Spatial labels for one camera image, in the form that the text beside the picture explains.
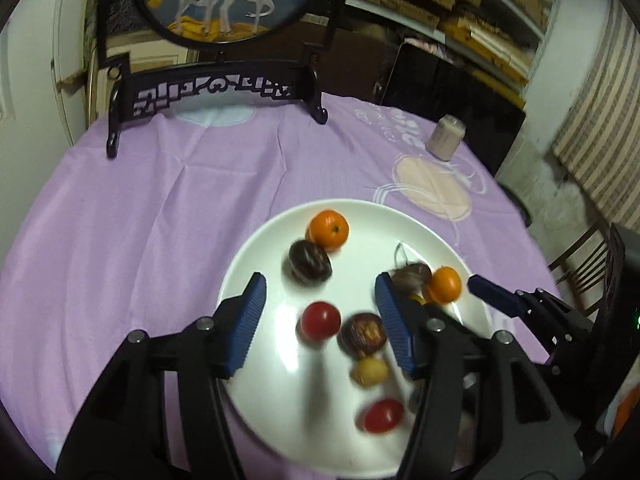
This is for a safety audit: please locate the black flat panel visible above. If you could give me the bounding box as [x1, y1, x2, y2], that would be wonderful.
[372, 41, 527, 177]

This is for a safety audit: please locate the red cherry tomato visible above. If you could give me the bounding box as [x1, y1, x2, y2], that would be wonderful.
[356, 397, 405, 435]
[299, 301, 342, 343]

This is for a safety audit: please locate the checked hanging cloth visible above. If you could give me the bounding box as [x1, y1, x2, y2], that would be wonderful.
[551, 0, 640, 223]

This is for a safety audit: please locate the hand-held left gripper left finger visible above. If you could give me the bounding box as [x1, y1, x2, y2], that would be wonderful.
[56, 272, 268, 480]

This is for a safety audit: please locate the white wall shelf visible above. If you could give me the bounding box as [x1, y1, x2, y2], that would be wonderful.
[345, 0, 556, 111]

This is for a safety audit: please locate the wooden picture frame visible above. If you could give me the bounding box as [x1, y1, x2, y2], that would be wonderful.
[86, 30, 193, 128]

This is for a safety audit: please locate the pale drink can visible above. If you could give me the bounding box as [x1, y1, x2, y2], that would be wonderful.
[425, 115, 467, 162]

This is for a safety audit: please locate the white plate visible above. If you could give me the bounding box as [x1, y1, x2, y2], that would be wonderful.
[216, 199, 501, 480]

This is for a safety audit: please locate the pink cloth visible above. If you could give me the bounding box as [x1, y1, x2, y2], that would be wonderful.
[402, 36, 446, 57]

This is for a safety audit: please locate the dark water chestnut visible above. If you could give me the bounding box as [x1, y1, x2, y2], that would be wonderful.
[287, 239, 333, 287]
[337, 312, 388, 360]
[390, 262, 432, 295]

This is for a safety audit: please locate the purple printed tablecloth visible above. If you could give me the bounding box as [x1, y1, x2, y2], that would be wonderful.
[0, 92, 566, 480]

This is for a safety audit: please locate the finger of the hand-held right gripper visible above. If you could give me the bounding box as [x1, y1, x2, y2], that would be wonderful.
[424, 304, 496, 347]
[467, 274, 593, 333]

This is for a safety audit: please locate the wooden chair with slat back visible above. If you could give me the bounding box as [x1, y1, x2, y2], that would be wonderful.
[549, 220, 617, 313]

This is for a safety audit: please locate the small smooth orange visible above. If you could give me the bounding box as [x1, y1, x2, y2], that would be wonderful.
[422, 266, 462, 305]

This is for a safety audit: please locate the large mandarin with green stem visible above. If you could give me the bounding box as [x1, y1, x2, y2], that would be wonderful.
[306, 209, 350, 252]

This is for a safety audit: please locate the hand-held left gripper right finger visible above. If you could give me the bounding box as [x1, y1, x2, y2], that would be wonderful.
[375, 272, 587, 480]

